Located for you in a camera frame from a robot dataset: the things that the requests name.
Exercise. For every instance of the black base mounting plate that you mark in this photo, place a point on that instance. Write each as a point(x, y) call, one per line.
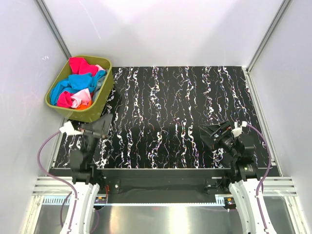
point(153, 197)

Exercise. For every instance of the olive green plastic bin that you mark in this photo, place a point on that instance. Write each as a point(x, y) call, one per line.
point(93, 112)

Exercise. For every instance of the aluminium frame rail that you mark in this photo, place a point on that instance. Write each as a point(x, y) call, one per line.
point(272, 186)

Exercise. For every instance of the blue t-shirt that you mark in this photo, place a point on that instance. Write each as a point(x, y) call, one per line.
point(75, 83)

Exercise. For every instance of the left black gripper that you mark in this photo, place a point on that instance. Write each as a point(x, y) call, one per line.
point(100, 126)

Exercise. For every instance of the grey t-shirt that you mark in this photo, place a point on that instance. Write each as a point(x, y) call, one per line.
point(98, 87)

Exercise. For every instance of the light pink t-shirt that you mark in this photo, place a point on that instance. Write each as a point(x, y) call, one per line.
point(83, 96)

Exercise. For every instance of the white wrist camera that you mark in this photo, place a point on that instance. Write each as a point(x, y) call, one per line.
point(237, 130)
point(69, 129)

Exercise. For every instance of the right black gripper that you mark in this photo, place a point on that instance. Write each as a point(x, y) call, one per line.
point(211, 129)

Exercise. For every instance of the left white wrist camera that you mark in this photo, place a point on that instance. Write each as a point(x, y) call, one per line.
point(69, 129)

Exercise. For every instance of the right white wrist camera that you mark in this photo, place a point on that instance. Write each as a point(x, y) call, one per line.
point(237, 130)

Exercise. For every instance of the orange t-shirt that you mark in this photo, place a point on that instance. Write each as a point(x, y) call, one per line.
point(84, 106)

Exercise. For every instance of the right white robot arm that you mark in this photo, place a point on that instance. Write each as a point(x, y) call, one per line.
point(243, 180)

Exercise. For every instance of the magenta t-shirt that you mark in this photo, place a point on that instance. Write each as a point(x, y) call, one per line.
point(78, 66)

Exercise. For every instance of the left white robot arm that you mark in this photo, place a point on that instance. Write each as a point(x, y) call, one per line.
point(86, 178)

